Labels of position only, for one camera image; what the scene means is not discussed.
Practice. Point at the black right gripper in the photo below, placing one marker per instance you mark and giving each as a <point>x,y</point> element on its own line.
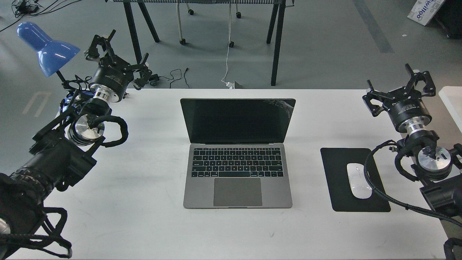
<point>404,103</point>

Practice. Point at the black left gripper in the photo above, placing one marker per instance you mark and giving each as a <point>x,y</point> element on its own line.
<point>111,73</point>

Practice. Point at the grey laptop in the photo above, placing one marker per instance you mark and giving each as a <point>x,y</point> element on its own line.
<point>236,154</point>

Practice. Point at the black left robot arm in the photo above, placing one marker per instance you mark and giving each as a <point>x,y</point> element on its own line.
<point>63,151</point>

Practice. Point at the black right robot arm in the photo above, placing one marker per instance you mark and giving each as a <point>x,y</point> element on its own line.
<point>419,157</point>

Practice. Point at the blue desk lamp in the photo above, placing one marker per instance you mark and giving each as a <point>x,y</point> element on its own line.
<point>52,54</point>

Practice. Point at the cardboard box with blue print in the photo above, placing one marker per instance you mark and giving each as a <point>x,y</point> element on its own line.
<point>424,11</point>

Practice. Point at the white computer mouse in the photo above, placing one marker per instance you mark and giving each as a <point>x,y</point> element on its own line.
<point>358,184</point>

